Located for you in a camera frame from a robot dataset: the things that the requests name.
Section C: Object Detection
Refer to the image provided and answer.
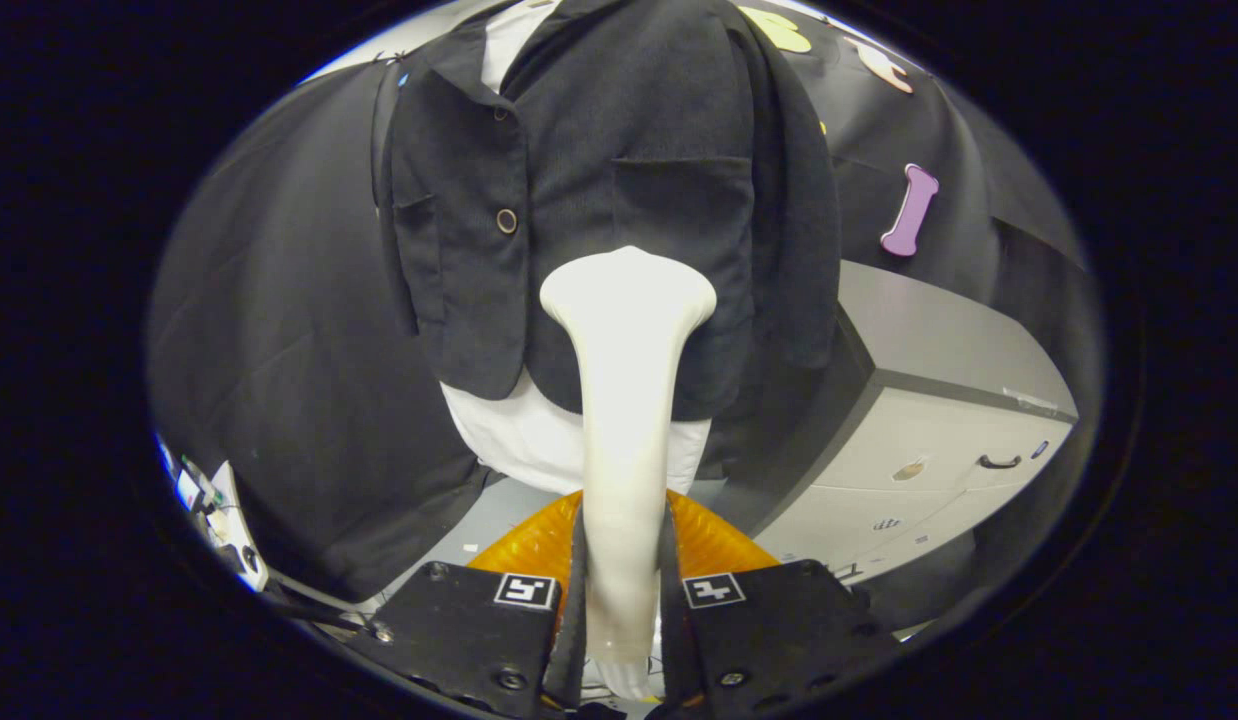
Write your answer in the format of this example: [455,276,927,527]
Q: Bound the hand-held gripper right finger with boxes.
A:
[662,490,895,720]

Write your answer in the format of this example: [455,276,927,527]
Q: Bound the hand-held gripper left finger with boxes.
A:
[364,490,587,720]

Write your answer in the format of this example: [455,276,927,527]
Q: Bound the white garment steamer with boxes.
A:
[539,245,718,701]

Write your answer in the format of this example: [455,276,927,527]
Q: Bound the black jacket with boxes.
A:
[374,0,845,421]

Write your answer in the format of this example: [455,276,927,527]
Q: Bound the grey cabinet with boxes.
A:
[739,260,1080,586]

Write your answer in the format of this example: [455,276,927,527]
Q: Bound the black backdrop cloth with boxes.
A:
[144,10,1105,631]

